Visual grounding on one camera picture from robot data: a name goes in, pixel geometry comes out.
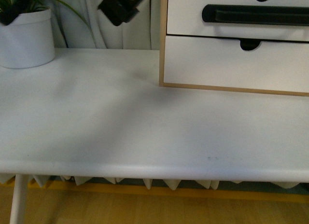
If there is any white drawer with black handle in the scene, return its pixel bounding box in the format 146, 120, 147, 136
167, 0, 309, 42

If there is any white wooden drawer cabinet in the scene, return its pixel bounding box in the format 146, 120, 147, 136
158, 0, 309, 97

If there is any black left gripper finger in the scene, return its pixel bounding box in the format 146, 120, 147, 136
0, 0, 40, 26

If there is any white curtain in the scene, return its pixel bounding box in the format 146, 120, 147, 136
45, 0, 160, 50

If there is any white table leg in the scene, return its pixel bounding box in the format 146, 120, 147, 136
9, 174, 28, 224

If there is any green spiky plant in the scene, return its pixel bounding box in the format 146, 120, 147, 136
0, 0, 93, 36

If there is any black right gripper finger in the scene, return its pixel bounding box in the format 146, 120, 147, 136
98, 0, 144, 26

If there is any white bottom drawer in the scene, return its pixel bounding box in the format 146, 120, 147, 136
159, 36, 309, 96

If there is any white plant pot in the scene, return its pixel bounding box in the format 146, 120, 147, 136
0, 9, 55, 69

